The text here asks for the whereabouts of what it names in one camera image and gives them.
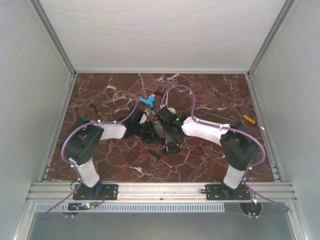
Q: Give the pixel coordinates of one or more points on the orange handled screwdriver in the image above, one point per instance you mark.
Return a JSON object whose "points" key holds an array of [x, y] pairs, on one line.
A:
{"points": [[252, 121]]}

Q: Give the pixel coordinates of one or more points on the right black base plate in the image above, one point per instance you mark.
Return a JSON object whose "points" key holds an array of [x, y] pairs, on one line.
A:
{"points": [[215, 192]]}

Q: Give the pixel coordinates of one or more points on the black fuse box base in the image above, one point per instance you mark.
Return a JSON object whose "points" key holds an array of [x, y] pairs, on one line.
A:
{"points": [[170, 147]]}

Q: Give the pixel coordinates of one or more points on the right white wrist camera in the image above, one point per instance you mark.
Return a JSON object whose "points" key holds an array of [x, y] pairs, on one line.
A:
{"points": [[172, 110]]}

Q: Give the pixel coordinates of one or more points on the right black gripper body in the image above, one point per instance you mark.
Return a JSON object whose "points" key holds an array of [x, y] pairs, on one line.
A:
{"points": [[168, 135]]}

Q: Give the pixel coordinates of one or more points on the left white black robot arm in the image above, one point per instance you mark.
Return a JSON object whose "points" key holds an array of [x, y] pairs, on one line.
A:
{"points": [[79, 144]]}

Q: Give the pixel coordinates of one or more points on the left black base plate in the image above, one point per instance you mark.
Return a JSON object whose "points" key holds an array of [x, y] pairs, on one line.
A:
{"points": [[98, 192]]}

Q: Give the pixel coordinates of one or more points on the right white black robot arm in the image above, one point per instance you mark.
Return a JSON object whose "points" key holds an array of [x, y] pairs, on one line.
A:
{"points": [[238, 148]]}

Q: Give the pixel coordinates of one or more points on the black yellow screwdriver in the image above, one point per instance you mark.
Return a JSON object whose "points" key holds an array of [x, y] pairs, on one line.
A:
{"points": [[97, 111]]}

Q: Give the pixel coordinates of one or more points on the grey slotted cable duct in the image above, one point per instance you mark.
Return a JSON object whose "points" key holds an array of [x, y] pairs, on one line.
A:
{"points": [[112, 207]]}

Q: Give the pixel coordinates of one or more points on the aluminium mounting rail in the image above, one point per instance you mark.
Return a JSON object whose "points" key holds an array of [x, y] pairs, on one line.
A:
{"points": [[129, 192]]}

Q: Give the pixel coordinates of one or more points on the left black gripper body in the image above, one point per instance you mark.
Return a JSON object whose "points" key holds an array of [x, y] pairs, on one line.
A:
{"points": [[146, 130]]}

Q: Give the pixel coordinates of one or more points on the clear plastic fuse box cover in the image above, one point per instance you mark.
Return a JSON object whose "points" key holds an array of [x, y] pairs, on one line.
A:
{"points": [[159, 129]]}

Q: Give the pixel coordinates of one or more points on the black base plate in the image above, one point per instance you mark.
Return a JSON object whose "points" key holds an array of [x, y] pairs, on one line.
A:
{"points": [[215, 192], [98, 192]]}

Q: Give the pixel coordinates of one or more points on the blue plastic fitting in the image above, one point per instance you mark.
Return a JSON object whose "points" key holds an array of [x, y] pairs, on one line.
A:
{"points": [[148, 101]]}

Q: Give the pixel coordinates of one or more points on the black handled screwdriver top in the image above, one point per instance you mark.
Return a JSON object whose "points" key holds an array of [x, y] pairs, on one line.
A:
{"points": [[155, 91]]}

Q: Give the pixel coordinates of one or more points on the small black screwdriver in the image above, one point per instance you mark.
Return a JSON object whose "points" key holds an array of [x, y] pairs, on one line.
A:
{"points": [[154, 154]]}

